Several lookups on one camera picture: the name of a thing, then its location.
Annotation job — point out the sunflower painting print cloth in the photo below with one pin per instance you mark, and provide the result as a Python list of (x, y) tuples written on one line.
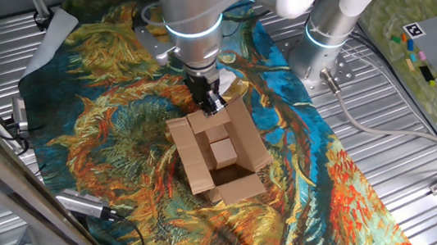
[(116, 148)]

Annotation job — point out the blue toy block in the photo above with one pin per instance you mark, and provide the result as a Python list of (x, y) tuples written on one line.
[(410, 44)]

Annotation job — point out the board with coloured blocks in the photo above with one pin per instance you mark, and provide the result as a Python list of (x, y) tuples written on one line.
[(383, 17)]

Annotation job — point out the large cardboard box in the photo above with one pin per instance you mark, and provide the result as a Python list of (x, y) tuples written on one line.
[(193, 165)]

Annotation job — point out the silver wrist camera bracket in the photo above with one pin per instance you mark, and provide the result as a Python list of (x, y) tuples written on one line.
[(155, 47)]

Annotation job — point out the cyan toy block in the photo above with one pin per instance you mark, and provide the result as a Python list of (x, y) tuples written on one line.
[(413, 57)]

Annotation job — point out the aluminium frame beam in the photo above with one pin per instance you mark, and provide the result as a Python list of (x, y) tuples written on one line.
[(9, 181)]

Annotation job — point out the green toy block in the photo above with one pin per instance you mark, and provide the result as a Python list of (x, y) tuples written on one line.
[(396, 39)]

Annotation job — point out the yellow toy block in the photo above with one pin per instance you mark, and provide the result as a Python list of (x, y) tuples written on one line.
[(432, 83)]

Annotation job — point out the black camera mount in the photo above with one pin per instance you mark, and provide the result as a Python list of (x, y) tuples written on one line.
[(18, 139)]

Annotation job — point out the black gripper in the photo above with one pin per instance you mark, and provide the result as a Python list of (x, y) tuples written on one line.
[(202, 87)]

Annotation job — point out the silver depth camera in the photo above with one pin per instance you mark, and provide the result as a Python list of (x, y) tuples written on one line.
[(81, 203), (19, 112)]

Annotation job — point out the pink toy block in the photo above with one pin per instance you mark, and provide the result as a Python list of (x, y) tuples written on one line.
[(422, 55)]

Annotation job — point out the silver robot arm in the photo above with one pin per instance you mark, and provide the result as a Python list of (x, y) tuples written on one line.
[(190, 4)]

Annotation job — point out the black toy block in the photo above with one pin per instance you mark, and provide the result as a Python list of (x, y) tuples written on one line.
[(426, 73)]

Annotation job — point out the black pole clamp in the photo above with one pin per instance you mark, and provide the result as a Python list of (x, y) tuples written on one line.
[(42, 20)]

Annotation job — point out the tan wooden block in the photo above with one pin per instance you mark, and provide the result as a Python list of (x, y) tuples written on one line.
[(410, 64)]

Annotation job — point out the gold tissue pack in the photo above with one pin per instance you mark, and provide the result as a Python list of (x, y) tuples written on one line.
[(237, 87)]

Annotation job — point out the black white marker tag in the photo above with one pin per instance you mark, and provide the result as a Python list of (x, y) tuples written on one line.
[(414, 30)]

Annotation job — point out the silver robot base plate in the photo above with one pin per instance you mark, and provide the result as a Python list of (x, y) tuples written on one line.
[(345, 73)]

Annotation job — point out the orange toy block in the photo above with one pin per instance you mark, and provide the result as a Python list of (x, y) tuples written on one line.
[(403, 37)]

